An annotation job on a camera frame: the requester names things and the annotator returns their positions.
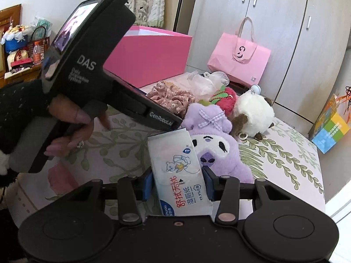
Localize pink tote bag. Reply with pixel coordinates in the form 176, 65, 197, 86
207, 17, 272, 88

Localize grey wardrobe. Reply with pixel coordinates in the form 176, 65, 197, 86
179, 0, 349, 128

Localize floral bed sheet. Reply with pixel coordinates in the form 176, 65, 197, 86
8, 107, 327, 226

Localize white and blue bouquet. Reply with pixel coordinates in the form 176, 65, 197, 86
1, 24, 28, 53

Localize white plush cat toy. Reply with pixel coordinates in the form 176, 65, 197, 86
230, 90, 275, 141

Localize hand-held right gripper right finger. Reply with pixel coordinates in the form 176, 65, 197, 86
202, 167, 296, 223

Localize pink floral cloth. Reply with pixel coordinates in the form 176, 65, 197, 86
146, 80, 196, 116

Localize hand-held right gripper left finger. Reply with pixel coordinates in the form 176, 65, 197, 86
64, 169, 155, 223

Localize colourful paper gift bag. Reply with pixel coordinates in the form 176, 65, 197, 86
308, 86, 351, 154

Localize crumpled clear plastic bag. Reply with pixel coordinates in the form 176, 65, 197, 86
187, 71, 217, 96

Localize checked basket bag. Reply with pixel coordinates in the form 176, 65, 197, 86
29, 26, 50, 61

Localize white wet wipes pack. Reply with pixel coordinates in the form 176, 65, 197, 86
147, 128, 213, 216

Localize red strawberry plush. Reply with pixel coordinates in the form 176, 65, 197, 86
210, 86, 238, 113

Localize plastic water bottle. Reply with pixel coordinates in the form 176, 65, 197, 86
33, 42, 42, 64

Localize wooden shelf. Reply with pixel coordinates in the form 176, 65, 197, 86
0, 4, 52, 88

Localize purple plush toy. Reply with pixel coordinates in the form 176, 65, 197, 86
182, 103, 254, 184

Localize person's left forearm black sleeve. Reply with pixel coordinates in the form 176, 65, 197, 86
0, 79, 59, 177

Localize white mesh pouch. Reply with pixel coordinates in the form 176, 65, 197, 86
211, 71, 230, 87

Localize person's left hand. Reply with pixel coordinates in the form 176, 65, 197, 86
45, 95, 113, 157

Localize pink cardboard box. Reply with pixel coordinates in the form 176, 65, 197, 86
103, 25, 193, 89

